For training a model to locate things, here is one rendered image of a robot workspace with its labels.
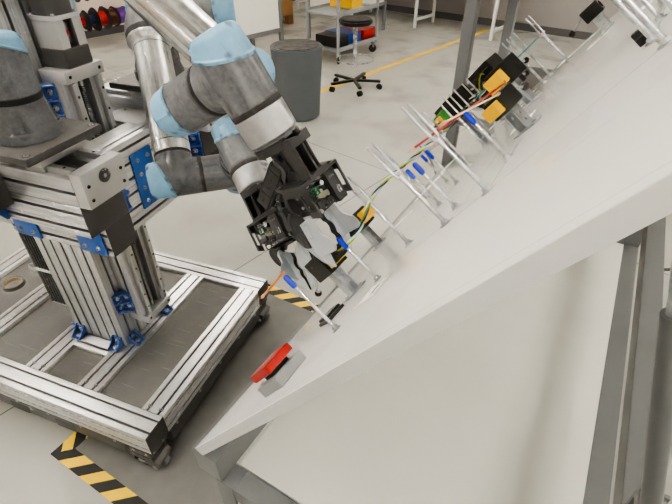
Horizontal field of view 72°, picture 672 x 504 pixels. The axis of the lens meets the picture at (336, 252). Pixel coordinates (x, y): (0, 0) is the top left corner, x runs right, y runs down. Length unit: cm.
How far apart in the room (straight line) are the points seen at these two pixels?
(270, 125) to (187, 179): 40
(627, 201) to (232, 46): 48
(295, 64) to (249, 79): 359
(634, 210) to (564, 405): 83
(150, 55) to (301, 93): 325
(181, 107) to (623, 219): 56
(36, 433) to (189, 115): 170
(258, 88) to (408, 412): 67
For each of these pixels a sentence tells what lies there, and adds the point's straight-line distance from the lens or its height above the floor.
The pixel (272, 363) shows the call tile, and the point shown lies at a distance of 61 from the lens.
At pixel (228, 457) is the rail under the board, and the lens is 89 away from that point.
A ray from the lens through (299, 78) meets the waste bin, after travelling 425.
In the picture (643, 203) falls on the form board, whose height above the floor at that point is 149.
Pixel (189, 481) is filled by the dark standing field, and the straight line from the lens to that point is 186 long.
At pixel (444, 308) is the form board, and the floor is 137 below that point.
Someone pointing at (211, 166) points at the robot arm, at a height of 118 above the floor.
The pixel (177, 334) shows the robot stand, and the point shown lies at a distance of 201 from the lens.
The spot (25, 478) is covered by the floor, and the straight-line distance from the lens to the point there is 210.
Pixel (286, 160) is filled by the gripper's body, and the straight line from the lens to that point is 65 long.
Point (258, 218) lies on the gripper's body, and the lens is 84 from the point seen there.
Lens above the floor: 160
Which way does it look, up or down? 37 degrees down
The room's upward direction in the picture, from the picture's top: straight up
